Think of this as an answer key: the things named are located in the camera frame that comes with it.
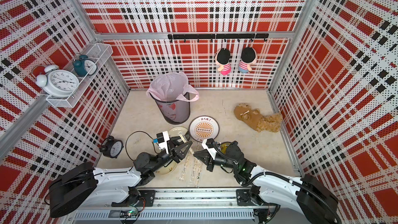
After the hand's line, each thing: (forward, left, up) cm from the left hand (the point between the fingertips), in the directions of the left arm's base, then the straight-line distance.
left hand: (193, 138), depth 68 cm
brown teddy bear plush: (+17, -44, -15) cm, 49 cm away
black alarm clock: (+3, +46, -16) cm, 49 cm away
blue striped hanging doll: (+48, -31, +10) cm, 58 cm away
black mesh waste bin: (+21, +13, -9) cm, 26 cm away
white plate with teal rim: (+20, -3, -24) cm, 31 cm away
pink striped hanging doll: (+51, -15, +7) cm, 54 cm away
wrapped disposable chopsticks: (-8, +2, -25) cm, 26 cm away
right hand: (-4, -2, -8) cm, 9 cm away
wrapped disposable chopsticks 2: (-5, -1, -24) cm, 25 cm away
